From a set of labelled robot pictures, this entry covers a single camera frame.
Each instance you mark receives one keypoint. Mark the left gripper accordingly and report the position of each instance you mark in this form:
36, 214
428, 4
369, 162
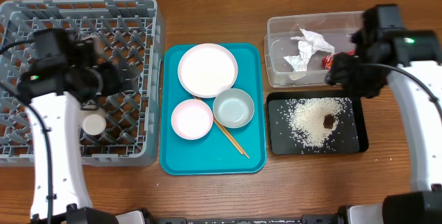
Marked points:
108, 85

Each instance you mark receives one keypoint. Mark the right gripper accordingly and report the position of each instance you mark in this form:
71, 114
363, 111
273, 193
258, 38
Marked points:
346, 72

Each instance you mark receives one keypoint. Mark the red snack wrapper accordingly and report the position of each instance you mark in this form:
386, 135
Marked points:
328, 61

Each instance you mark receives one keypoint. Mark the cream paper cup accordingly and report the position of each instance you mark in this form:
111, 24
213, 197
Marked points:
93, 122

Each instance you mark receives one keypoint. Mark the brown food piece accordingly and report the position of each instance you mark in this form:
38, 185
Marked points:
330, 121

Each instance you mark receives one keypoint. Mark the white rice pile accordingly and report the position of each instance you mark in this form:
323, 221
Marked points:
301, 120

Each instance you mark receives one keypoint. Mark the white napkin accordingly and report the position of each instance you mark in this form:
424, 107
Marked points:
308, 45

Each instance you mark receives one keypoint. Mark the pink bowl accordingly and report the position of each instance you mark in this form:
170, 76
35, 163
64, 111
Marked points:
192, 119

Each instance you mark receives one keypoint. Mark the large white plate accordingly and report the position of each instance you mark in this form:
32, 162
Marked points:
206, 70

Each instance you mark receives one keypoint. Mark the grey bowl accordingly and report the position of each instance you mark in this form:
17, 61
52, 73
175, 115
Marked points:
233, 108

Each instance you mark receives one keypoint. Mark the wooden chopstick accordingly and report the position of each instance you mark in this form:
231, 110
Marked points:
210, 111
231, 139

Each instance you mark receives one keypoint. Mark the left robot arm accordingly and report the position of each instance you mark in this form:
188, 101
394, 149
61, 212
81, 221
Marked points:
65, 75

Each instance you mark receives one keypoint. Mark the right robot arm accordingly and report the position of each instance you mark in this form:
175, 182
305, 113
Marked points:
409, 62

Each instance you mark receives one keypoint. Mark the grey dishwasher rack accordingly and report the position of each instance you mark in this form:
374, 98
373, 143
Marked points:
131, 33

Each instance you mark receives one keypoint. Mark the clear plastic bin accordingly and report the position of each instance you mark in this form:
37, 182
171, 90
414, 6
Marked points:
335, 27

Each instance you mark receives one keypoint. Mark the black plastic tray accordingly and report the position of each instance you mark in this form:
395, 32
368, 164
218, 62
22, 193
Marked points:
282, 147

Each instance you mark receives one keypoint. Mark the teal plastic tray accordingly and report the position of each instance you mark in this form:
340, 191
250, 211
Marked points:
214, 154

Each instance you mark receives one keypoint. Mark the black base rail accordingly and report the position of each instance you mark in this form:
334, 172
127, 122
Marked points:
305, 219

